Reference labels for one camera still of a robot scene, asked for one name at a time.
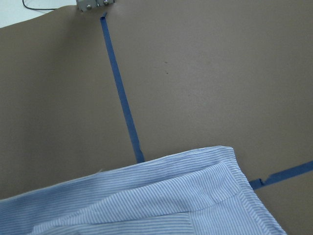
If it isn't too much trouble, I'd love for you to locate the light blue striped shirt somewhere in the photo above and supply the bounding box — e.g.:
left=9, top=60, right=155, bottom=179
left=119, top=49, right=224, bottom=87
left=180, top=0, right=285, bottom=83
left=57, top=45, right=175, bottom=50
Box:
left=0, top=146, right=285, bottom=235

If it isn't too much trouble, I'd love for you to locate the aluminium frame post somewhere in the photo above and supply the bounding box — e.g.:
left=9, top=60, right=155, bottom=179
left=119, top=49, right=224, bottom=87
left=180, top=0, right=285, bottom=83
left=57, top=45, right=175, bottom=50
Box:
left=76, top=0, right=115, bottom=12

